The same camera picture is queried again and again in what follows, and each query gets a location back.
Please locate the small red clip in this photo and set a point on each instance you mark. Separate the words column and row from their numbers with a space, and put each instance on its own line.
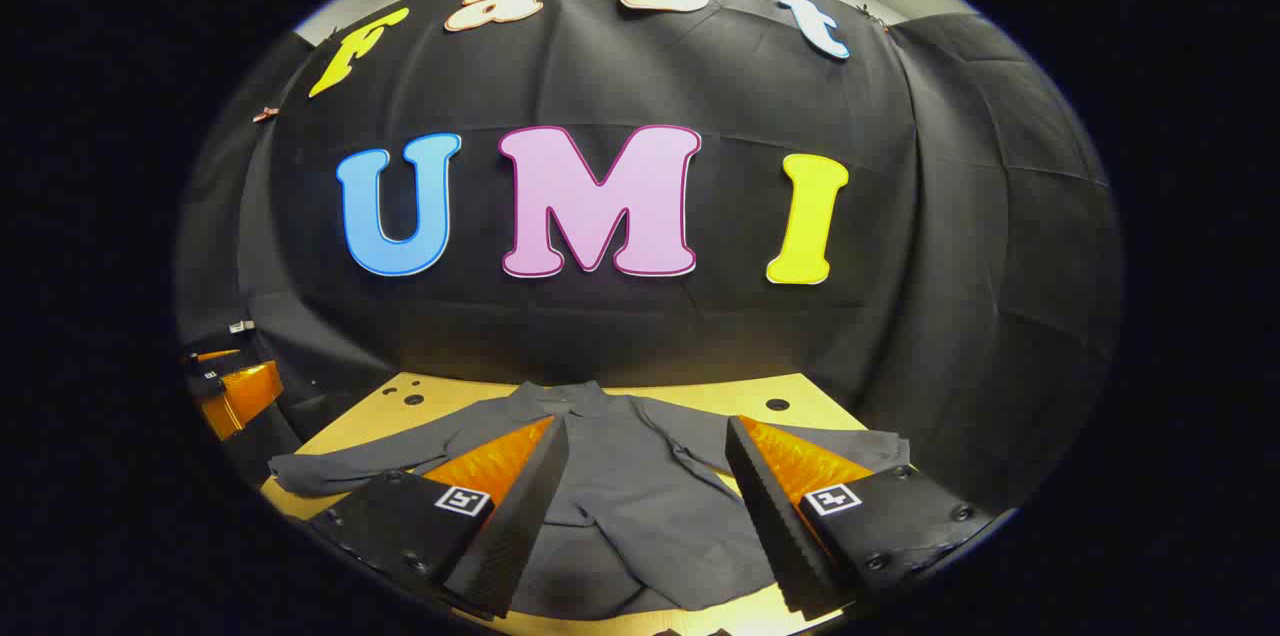
column 265, row 114

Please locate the black backdrop cloth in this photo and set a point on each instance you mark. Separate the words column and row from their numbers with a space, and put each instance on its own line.
column 620, row 336

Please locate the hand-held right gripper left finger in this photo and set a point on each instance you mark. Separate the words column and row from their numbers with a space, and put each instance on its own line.
column 520, row 516

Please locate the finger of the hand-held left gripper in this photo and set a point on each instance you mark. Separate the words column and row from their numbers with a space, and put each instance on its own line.
column 240, row 396
column 215, row 356

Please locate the small black clip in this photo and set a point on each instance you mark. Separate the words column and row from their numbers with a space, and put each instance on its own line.
column 872, row 14

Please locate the grey button-up shirt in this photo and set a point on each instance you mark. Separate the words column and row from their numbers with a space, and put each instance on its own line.
column 640, row 476

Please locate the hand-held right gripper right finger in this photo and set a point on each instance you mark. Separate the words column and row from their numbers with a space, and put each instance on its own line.
column 775, row 526

